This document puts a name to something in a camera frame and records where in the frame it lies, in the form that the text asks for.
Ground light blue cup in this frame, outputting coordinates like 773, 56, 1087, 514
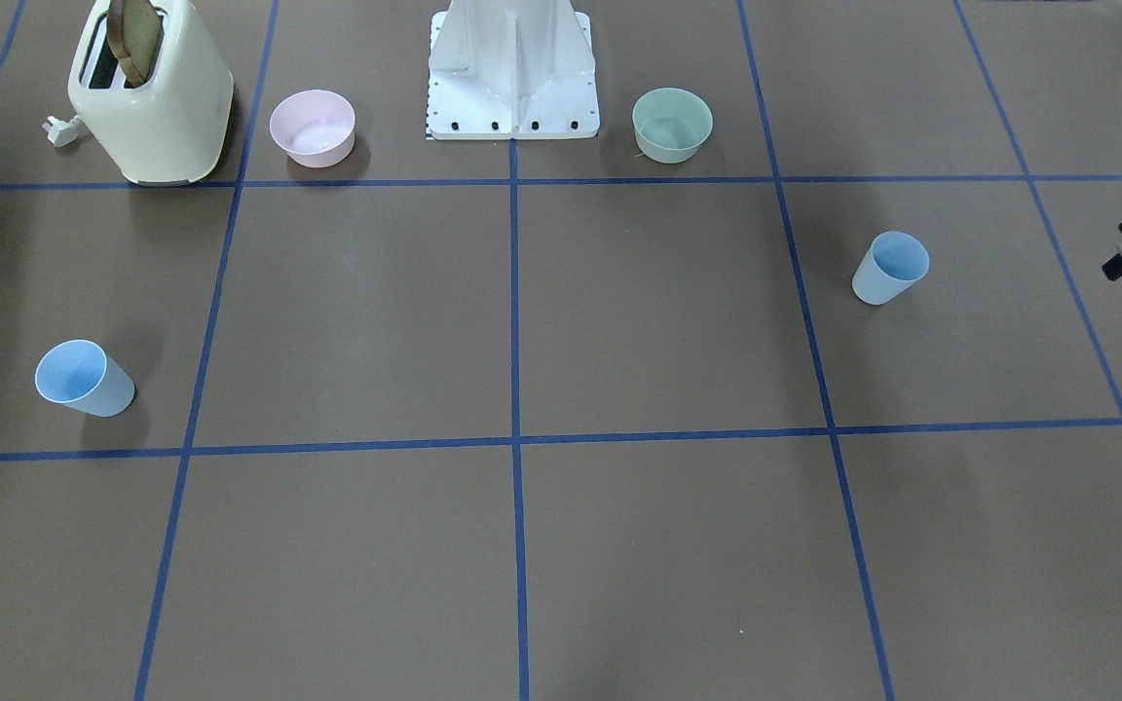
850, 231, 931, 306
34, 339, 136, 418

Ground green bowl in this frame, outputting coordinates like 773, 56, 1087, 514
631, 86, 714, 165

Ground pink bowl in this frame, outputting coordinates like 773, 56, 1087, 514
269, 90, 356, 168

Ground cream toaster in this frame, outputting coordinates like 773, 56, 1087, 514
67, 1, 234, 186

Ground bread slice in toaster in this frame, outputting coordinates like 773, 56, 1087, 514
105, 0, 164, 89

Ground white toaster plug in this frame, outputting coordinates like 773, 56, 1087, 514
43, 116, 84, 148

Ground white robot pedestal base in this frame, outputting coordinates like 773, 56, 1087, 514
425, 1, 601, 141

